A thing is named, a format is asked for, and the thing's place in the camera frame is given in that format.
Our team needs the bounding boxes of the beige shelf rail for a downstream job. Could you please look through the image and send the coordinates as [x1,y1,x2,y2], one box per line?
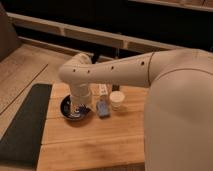
[7,12,183,53]

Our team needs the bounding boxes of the dark blue ceramic bowl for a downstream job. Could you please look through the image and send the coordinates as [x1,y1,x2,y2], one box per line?
[60,95,91,121]

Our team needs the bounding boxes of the black eraser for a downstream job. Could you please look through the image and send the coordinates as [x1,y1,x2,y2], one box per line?
[112,85,120,91]

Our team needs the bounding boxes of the dark green mat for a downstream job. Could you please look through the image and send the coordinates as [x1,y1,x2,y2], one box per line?
[0,84,52,167]

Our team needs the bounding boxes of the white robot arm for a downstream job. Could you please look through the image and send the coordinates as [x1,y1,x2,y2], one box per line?
[59,48,213,171]

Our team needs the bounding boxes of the blue sponge block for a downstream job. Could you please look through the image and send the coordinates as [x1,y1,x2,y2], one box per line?
[96,101,110,118]

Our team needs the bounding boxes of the grey chair corner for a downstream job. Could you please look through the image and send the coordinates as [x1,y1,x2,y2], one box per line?
[0,3,21,62]

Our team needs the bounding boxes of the white glue tube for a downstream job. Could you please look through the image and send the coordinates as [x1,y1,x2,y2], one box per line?
[99,84,108,96]

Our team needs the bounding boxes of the white ceramic cup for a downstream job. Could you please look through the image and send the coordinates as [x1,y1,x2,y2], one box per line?
[109,91,125,110]

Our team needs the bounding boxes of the wooden cutting board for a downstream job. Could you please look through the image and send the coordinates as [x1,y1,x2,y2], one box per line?
[37,83,147,171]

